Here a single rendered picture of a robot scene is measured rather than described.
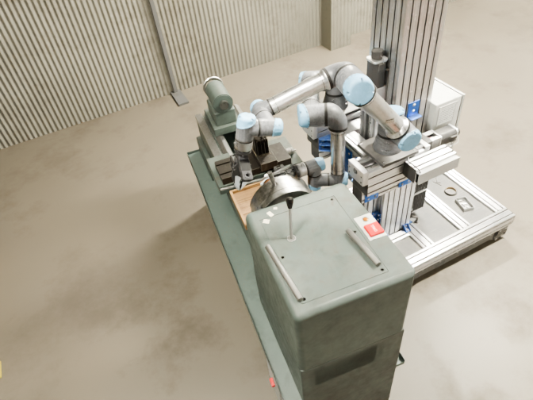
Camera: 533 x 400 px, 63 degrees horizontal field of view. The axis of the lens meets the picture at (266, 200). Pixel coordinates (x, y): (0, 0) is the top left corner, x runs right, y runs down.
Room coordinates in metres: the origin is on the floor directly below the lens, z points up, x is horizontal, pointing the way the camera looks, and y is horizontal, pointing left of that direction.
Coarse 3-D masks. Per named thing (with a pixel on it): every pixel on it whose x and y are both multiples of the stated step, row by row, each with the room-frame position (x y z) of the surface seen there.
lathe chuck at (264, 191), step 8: (280, 176) 1.58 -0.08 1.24; (288, 176) 1.58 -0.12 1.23; (264, 184) 1.55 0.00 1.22; (280, 184) 1.52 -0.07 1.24; (288, 184) 1.52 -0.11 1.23; (296, 184) 1.52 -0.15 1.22; (304, 184) 1.55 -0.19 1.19; (256, 192) 1.54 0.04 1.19; (264, 192) 1.51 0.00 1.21; (272, 192) 1.48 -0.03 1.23; (256, 200) 1.50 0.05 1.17; (264, 200) 1.47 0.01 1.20; (256, 208) 1.47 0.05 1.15
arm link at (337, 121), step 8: (328, 104) 1.84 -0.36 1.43; (328, 112) 1.80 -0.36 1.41; (336, 112) 1.80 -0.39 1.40; (328, 120) 1.78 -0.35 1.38; (336, 120) 1.78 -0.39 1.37; (344, 120) 1.79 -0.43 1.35; (328, 128) 1.82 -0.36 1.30; (336, 128) 1.78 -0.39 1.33; (344, 128) 1.78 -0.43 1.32; (336, 136) 1.78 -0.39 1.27; (344, 136) 1.79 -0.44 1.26; (336, 144) 1.78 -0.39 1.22; (344, 144) 1.79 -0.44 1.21; (336, 152) 1.77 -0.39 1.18; (344, 152) 1.79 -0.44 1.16; (336, 160) 1.77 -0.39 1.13; (344, 160) 1.78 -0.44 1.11; (336, 168) 1.76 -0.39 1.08; (344, 168) 1.78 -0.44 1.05; (328, 176) 1.78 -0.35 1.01; (336, 176) 1.76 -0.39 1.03; (344, 176) 1.76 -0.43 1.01; (328, 184) 1.76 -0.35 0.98; (344, 184) 1.75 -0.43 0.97
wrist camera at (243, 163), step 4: (240, 156) 1.48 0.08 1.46; (244, 156) 1.48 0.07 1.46; (240, 160) 1.46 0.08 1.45; (244, 160) 1.46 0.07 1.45; (248, 160) 1.47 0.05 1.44; (240, 164) 1.44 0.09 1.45; (244, 164) 1.45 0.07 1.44; (248, 164) 1.45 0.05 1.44; (240, 168) 1.43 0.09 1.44; (244, 168) 1.43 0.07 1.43; (248, 168) 1.43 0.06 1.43; (240, 172) 1.42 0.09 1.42; (244, 172) 1.41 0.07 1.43; (248, 172) 1.41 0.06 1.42; (240, 176) 1.41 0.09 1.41; (244, 176) 1.40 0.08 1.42; (248, 176) 1.40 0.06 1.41; (252, 176) 1.40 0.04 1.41; (244, 180) 1.38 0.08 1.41; (248, 180) 1.39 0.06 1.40
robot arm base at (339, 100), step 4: (324, 96) 2.25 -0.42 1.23; (328, 96) 2.21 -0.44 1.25; (332, 96) 2.19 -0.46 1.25; (336, 96) 2.19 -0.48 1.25; (340, 96) 2.19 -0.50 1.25; (324, 100) 2.23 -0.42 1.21; (328, 100) 2.20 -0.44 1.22; (332, 100) 2.19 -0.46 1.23; (336, 100) 2.18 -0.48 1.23; (340, 100) 2.19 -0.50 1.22; (344, 100) 2.20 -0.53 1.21; (336, 104) 2.18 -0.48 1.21; (340, 104) 2.18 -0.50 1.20; (344, 104) 2.19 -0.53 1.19; (344, 108) 2.18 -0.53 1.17
